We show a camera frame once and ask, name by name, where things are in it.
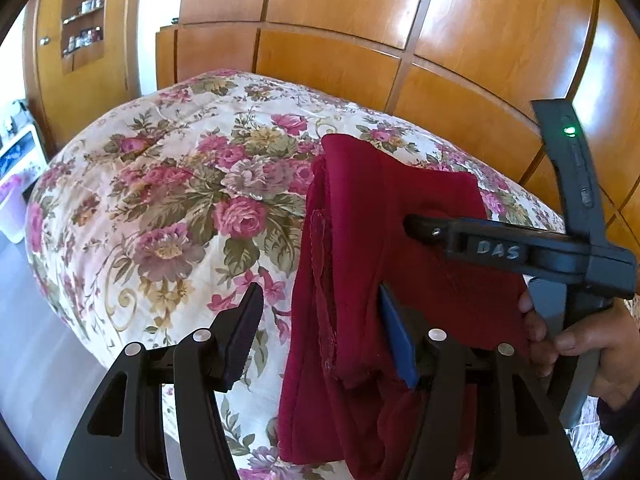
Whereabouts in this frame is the person's right hand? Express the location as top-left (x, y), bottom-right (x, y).
top-left (517, 290), bottom-right (640, 411)

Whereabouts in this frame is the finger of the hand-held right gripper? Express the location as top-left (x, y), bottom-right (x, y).
top-left (402, 214), bottom-right (566, 275)

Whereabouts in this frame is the maroon embroidered sweater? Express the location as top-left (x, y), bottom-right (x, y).
top-left (276, 132), bottom-right (533, 480)

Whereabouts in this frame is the white plastic bin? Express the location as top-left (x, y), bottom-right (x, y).
top-left (0, 175), bottom-right (37, 245)

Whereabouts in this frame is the white storage box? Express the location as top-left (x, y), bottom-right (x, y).
top-left (0, 122), bottom-right (48, 181)

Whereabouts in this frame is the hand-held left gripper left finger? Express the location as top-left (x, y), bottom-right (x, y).
top-left (56, 282), bottom-right (265, 480)

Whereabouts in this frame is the wooden shelf cabinet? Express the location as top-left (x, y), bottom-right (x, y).
top-left (22, 0), bottom-right (143, 148)

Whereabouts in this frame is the wooden shelf with bottles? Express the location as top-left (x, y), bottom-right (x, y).
top-left (62, 0), bottom-right (108, 56)

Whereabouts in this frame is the floral bedspread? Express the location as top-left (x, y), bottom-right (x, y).
top-left (25, 69), bottom-right (640, 480)

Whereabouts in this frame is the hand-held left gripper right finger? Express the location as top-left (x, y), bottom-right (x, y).
top-left (378, 282), bottom-right (583, 480)

